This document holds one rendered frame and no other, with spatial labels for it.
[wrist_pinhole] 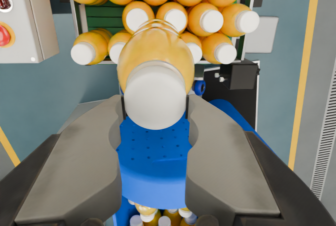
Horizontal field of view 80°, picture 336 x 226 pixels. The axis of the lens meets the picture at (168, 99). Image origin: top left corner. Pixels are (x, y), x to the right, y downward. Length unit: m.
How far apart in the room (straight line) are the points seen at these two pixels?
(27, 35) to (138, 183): 0.32
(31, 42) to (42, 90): 1.34
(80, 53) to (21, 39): 0.10
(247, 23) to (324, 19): 1.55
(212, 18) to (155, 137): 0.27
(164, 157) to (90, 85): 1.28
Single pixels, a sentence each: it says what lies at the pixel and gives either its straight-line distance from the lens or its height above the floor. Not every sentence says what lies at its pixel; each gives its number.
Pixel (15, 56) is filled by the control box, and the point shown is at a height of 1.10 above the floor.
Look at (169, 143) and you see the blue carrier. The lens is 0.44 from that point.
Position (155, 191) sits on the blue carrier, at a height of 1.23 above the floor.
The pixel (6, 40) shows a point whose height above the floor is 1.11.
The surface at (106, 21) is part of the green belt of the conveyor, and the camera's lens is 0.60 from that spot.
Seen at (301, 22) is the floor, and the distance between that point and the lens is 1.86.
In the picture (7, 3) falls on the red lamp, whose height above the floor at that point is 1.11.
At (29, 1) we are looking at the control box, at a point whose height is 1.08.
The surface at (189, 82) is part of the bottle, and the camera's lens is 0.16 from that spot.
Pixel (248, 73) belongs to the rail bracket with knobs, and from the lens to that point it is 0.56.
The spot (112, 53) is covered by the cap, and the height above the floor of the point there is 1.09.
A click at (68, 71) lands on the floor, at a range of 1.65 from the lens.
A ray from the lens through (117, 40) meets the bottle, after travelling 0.43.
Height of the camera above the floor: 1.49
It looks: 66 degrees down
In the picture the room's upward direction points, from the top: 167 degrees clockwise
